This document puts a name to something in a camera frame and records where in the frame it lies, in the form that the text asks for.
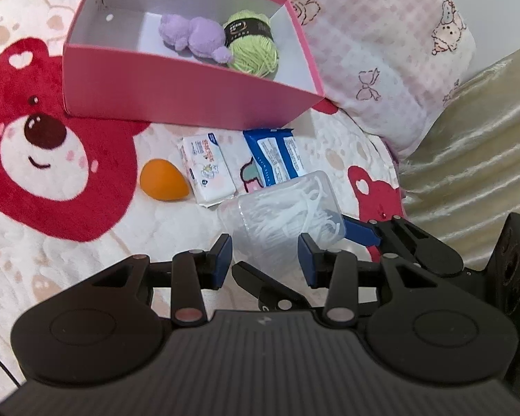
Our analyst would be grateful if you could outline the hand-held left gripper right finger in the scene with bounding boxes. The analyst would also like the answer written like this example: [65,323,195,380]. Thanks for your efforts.
[298,233,421,327]

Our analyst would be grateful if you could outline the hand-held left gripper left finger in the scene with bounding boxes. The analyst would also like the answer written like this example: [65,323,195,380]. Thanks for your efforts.
[91,234,232,328]

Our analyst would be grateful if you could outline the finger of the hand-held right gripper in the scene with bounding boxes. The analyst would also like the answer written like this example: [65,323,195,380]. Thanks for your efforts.
[344,215,462,279]
[232,262,313,309]

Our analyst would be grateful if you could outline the clear floss pick box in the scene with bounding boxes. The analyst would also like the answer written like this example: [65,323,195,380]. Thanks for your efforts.
[217,171,346,269]

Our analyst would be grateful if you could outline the white tissue pack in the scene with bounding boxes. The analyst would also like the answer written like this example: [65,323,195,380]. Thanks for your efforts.
[177,132,237,206]

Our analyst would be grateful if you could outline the orange makeup sponge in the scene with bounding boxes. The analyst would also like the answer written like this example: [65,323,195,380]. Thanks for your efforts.
[139,159,190,201]

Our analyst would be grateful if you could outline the blue wet wipes pack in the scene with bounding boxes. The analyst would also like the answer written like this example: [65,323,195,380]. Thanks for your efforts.
[243,128,307,190]

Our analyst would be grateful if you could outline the pink cardboard box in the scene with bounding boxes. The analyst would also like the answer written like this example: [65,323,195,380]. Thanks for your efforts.
[62,0,327,131]

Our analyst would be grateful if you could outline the green yarn ball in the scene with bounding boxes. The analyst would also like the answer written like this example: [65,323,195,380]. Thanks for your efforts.
[222,10,282,79]

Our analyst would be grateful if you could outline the purple plush toy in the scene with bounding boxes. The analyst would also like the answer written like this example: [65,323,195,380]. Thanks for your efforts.
[158,14,234,63]

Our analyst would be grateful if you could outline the beige satin quilt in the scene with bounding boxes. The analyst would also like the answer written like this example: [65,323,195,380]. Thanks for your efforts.
[399,39,520,269]

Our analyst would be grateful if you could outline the red bear printed blanket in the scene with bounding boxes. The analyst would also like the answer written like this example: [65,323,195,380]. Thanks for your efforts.
[0,0,406,399]

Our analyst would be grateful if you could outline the pink checked pillow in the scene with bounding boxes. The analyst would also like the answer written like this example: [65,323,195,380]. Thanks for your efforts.
[217,0,477,157]

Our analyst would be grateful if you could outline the black cable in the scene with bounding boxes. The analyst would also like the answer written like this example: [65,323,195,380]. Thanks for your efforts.
[0,347,24,388]

